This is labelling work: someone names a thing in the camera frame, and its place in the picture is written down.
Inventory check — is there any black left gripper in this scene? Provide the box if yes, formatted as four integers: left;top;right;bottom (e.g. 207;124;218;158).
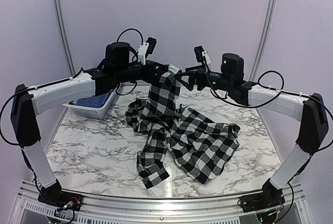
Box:
116;59;168;83

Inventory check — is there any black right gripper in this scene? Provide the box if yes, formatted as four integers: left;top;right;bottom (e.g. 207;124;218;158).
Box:
175;65;233;92

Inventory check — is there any black white checked shirt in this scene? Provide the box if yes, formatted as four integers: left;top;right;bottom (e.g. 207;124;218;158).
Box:
124;65;240;189

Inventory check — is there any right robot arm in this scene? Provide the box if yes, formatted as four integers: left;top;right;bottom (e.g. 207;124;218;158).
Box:
179;51;330;207

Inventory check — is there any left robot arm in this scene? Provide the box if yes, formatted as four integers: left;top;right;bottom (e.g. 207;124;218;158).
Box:
10;38;168;206

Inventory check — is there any blue gingham shirt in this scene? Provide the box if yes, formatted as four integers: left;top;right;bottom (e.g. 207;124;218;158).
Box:
71;92;111;108

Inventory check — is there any white plastic basket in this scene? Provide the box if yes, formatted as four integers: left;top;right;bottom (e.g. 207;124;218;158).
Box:
63;89;117;119

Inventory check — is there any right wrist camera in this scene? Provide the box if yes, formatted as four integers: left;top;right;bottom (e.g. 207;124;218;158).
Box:
194;46;211;64

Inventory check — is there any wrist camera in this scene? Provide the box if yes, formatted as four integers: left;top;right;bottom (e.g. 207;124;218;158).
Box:
194;46;211;64
137;37;157;65

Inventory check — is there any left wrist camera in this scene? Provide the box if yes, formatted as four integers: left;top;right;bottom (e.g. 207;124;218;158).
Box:
137;37;157;65

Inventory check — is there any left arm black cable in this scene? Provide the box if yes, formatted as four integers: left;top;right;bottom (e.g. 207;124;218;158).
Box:
116;28;145;60

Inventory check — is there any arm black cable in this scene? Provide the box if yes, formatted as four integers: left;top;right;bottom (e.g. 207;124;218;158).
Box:
116;28;145;60
256;70;285;91

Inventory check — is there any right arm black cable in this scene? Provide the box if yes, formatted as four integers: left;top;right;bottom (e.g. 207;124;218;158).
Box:
256;70;285;91

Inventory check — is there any right aluminium corner post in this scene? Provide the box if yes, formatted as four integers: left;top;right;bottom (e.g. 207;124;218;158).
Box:
250;0;277;80

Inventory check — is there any aluminium corner post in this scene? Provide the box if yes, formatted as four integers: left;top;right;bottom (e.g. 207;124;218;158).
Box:
53;0;75;75
250;0;277;80

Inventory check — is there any left aluminium corner post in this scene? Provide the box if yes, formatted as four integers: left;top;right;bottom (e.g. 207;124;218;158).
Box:
53;0;75;75

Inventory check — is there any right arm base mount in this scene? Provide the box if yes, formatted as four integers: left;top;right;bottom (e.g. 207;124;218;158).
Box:
237;193;285;213

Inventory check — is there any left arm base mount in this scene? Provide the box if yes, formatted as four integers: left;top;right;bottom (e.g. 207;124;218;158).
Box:
37;192;83;211

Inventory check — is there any aluminium front frame rail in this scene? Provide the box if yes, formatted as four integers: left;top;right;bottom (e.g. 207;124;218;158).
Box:
9;181;313;223

